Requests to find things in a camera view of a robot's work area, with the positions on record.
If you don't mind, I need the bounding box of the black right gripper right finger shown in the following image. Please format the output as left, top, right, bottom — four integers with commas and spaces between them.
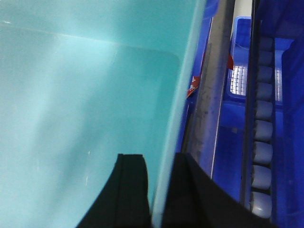
162, 153, 275, 228

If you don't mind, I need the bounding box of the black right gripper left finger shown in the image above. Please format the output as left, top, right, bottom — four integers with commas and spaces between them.
77, 154, 151, 228

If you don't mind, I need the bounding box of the light blue plastic bin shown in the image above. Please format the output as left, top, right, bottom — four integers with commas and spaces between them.
0, 0, 206, 228

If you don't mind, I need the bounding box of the grey roller track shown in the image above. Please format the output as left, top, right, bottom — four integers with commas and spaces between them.
240, 19, 276, 220

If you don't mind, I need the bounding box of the red printed snack bag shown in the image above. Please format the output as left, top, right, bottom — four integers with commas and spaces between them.
187, 76, 201, 98

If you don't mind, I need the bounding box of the stainless steel shelf rail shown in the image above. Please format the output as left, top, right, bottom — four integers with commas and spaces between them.
181, 0, 235, 177

